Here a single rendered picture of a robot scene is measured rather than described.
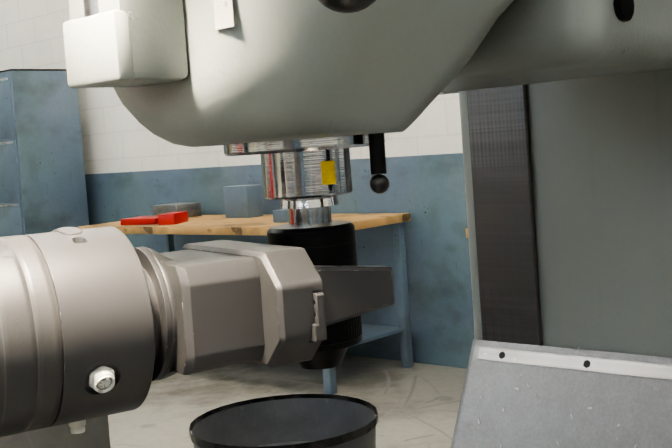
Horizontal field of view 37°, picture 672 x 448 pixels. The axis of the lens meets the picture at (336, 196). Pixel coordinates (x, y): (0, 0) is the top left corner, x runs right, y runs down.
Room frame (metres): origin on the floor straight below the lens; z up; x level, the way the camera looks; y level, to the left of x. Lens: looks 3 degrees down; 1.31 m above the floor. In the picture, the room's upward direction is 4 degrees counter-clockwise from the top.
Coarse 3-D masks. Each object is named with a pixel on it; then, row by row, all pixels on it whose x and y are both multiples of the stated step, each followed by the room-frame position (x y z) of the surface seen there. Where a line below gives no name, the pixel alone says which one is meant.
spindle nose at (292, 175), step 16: (272, 160) 0.53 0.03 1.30; (288, 160) 0.52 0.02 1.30; (304, 160) 0.52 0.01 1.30; (320, 160) 0.52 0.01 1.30; (336, 160) 0.52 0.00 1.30; (272, 176) 0.53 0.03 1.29; (288, 176) 0.52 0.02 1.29; (304, 176) 0.52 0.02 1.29; (320, 176) 0.52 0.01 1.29; (336, 176) 0.52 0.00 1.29; (272, 192) 0.53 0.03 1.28; (288, 192) 0.52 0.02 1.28; (304, 192) 0.52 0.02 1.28; (320, 192) 0.52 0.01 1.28; (336, 192) 0.52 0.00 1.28
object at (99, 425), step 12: (96, 420) 0.72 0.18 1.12; (24, 432) 0.69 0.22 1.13; (36, 432) 0.69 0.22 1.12; (48, 432) 0.70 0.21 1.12; (60, 432) 0.70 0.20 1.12; (84, 432) 0.72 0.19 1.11; (96, 432) 0.72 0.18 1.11; (108, 432) 0.73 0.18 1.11; (0, 444) 0.68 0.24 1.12; (12, 444) 0.68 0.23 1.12; (24, 444) 0.69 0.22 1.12; (36, 444) 0.69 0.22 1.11; (48, 444) 0.70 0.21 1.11; (60, 444) 0.70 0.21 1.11; (72, 444) 0.71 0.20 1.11; (84, 444) 0.72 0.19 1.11; (96, 444) 0.72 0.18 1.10; (108, 444) 0.73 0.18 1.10
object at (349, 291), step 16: (320, 272) 0.51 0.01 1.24; (336, 272) 0.51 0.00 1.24; (352, 272) 0.52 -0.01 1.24; (368, 272) 0.52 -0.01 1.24; (384, 272) 0.53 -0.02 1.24; (336, 288) 0.51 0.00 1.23; (352, 288) 0.52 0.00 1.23; (368, 288) 0.52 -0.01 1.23; (384, 288) 0.53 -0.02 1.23; (336, 304) 0.51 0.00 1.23; (352, 304) 0.52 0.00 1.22; (368, 304) 0.52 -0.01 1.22; (384, 304) 0.53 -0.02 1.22; (336, 320) 0.51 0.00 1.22
